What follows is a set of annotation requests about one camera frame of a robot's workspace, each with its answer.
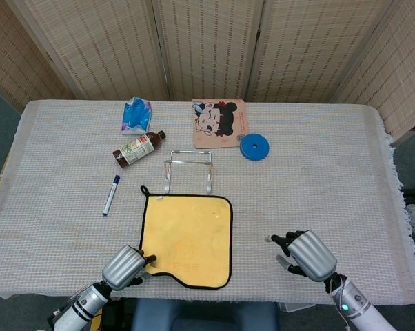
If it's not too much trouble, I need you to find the woven folding screen panel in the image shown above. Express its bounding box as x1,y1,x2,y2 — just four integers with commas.
151,0,265,103
6,0,172,101
0,0,76,113
331,0,415,144
245,0,400,103

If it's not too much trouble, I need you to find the brown tea bottle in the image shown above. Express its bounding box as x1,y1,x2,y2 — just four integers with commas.
112,130,167,170

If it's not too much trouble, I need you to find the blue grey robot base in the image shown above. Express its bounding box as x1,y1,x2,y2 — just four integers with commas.
130,298,281,331

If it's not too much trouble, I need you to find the blue tissue pack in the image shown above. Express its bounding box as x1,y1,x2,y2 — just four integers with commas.
120,97,153,134

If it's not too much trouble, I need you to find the yellow cloth black back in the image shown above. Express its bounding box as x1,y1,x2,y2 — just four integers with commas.
139,185,234,290

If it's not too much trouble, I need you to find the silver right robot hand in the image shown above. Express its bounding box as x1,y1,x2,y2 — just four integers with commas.
265,230,338,283

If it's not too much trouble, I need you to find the metal wire stand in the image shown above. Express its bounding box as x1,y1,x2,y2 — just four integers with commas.
163,149,215,194

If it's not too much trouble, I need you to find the blue round disc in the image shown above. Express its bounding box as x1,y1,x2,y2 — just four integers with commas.
239,132,271,161

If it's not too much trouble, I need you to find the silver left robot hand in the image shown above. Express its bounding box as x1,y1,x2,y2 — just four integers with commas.
101,244,158,292

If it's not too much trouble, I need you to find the blue white marker pen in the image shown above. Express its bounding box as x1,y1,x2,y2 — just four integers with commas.
102,174,121,217

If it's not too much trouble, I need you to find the woven fringed tablecloth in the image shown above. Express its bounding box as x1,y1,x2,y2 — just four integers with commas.
0,99,415,306

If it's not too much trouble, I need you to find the cartoon girl mouse pad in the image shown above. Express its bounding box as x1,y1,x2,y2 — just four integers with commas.
192,99,247,149

